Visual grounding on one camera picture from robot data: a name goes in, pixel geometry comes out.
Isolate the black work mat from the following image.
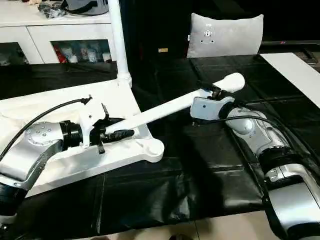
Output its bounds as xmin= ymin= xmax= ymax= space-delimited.
xmin=0 ymin=52 xmax=320 ymax=240

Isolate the white cabinet with glass doors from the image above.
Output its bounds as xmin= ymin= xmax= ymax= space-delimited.
xmin=0 ymin=9 xmax=118 ymax=66

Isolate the black cabinet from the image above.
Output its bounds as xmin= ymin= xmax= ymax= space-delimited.
xmin=115 ymin=0 xmax=193 ymax=76

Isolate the white board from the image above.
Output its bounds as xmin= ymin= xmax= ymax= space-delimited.
xmin=260 ymin=52 xmax=320 ymax=109

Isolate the dark gear on cabinet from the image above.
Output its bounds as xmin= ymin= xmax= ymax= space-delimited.
xmin=37 ymin=0 xmax=111 ymax=19

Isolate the white plastic table top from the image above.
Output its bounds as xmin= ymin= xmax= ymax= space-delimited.
xmin=0 ymin=77 xmax=165 ymax=199

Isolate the grey cushion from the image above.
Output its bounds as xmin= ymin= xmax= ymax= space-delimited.
xmin=186 ymin=13 xmax=265 ymax=59

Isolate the white plastic table leg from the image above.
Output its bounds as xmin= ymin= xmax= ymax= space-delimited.
xmin=116 ymin=72 xmax=246 ymax=134
xmin=107 ymin=0 xmax=133 ymax=89

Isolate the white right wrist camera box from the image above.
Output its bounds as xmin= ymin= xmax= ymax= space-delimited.
xmin=190 ymin=95 xmax=236 ymax=124

